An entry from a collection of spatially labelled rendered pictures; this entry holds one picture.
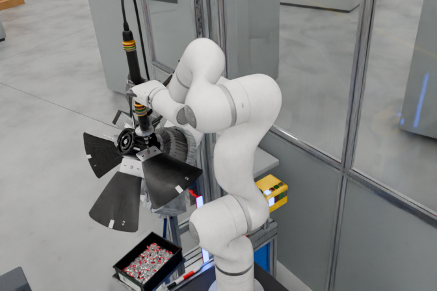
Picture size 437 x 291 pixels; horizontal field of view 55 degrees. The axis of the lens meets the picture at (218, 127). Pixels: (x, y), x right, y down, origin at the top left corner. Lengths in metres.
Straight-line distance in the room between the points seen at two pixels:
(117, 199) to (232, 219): 0.75
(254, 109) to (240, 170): 0.17
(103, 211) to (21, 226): 1.72
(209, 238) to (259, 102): 0.41
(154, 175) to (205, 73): 0.77
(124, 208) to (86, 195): 1.76
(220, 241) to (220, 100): 0.43
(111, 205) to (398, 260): 1.23
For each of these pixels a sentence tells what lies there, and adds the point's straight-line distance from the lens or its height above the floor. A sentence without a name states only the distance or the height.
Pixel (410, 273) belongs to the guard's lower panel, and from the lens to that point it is 2.01.
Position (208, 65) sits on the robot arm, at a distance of 0.93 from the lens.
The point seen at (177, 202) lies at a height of 0.97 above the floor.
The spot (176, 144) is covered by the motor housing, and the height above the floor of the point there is 1.15.
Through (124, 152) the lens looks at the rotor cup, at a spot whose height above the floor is 1.20.
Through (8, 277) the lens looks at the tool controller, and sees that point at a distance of 1.33.
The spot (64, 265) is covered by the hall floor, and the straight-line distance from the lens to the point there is 3.04.
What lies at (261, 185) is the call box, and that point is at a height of 1.07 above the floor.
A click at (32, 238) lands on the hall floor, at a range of 3.32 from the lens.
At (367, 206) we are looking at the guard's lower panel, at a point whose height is 0.87.
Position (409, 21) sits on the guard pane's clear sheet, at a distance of 1.53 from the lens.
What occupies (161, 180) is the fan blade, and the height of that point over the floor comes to 1.17.
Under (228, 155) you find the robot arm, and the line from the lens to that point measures 0.98.
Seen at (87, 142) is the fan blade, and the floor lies 1.11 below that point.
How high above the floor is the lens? 2.14
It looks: 32 degrees down
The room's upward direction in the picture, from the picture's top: 4 degrees counter-clockwise
